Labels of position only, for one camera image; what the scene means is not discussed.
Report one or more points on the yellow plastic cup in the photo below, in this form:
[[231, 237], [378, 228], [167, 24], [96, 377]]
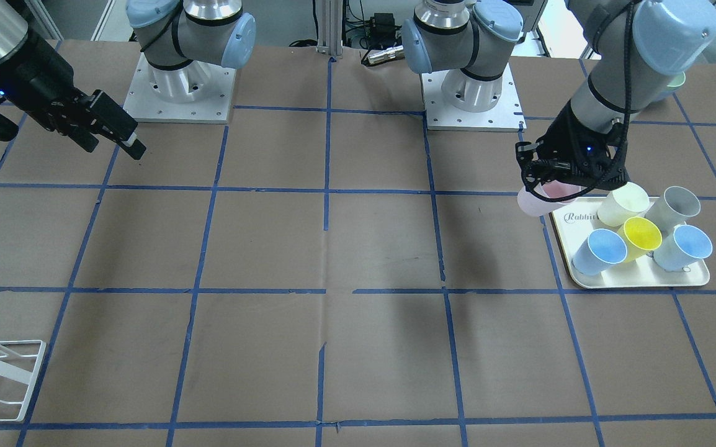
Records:
[[640, 236]]

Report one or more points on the pale green plastic cup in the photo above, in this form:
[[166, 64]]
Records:
[[623, 203]]

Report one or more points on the grey plastic cup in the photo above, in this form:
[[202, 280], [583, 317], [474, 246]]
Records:
[[676, 205]]

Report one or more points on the light blue cup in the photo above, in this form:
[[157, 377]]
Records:
[[683, 247], [600, 251]]

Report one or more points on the aluminium frame post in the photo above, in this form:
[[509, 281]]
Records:
[[329, 20]]

